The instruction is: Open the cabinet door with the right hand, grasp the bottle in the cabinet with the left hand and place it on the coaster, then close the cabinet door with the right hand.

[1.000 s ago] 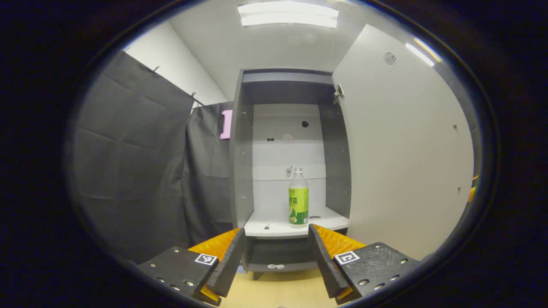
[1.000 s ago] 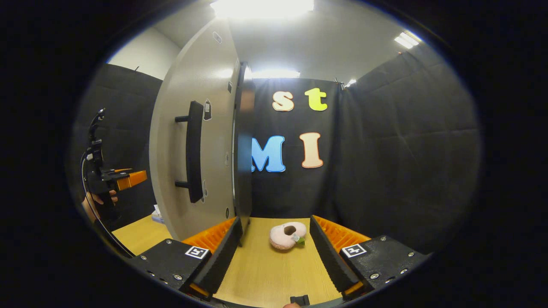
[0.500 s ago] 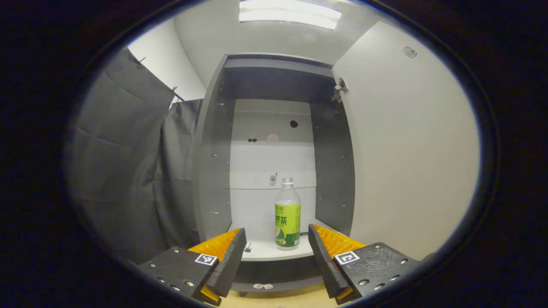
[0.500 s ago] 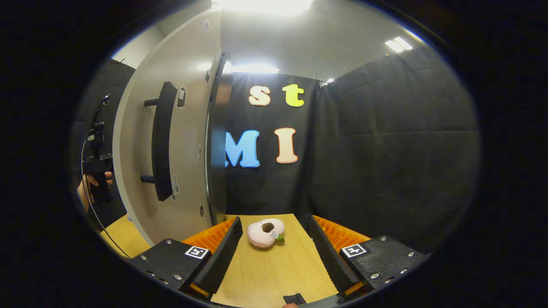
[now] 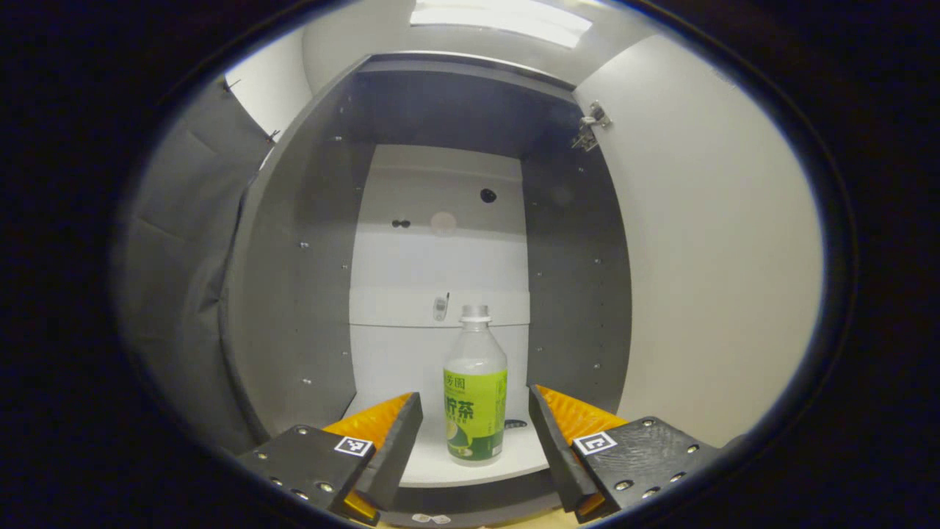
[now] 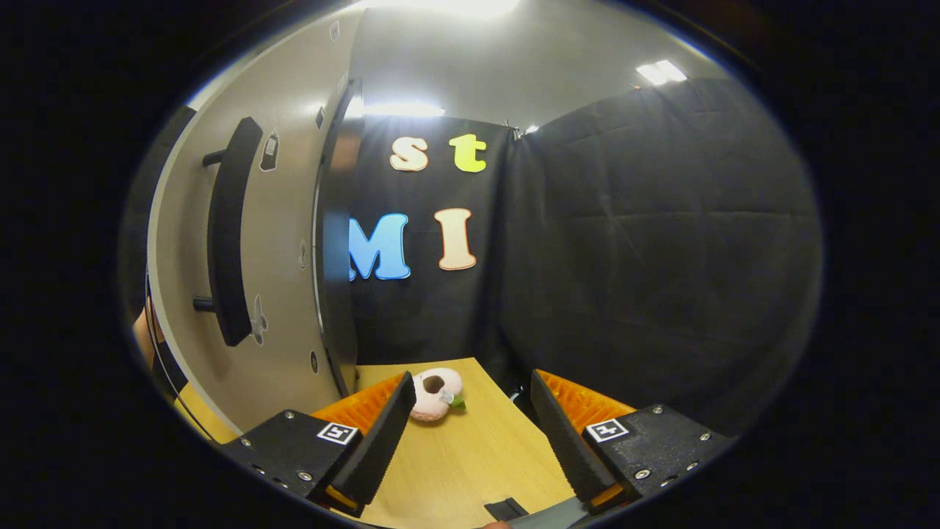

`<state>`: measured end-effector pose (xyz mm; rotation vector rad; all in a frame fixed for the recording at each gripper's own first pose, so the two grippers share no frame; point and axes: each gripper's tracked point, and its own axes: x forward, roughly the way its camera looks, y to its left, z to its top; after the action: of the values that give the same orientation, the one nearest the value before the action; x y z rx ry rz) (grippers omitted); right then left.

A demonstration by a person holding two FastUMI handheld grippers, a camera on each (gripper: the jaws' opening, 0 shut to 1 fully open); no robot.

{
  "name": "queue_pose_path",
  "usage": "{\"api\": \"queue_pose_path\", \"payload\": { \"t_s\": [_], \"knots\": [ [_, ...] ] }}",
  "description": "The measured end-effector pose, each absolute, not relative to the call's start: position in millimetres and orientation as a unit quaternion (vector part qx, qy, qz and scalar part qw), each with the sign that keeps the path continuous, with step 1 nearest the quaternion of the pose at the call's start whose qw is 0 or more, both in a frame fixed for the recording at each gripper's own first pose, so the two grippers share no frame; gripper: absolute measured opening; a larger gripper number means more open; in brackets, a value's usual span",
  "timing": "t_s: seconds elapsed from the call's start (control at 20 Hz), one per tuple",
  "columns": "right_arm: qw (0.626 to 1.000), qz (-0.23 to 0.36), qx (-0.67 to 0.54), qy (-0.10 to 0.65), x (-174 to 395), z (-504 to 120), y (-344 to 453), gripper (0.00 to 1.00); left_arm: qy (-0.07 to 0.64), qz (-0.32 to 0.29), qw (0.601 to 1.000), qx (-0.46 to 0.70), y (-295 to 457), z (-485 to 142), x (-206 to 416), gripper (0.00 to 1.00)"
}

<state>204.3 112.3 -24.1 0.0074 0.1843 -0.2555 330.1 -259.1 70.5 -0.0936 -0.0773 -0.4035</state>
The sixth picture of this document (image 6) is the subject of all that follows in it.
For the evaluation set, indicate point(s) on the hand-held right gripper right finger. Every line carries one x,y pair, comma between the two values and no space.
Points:
562,441

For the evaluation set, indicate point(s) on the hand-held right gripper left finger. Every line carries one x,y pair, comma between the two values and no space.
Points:
382,441

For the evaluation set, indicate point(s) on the white cabinet door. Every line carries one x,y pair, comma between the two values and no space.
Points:
286,257

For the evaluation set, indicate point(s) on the pink plush toy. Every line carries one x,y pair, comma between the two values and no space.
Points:
433,402

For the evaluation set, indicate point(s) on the black backdrop cloth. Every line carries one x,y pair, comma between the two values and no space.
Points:
661,257

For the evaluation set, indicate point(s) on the large ceiling light panel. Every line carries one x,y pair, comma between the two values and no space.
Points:
440,7

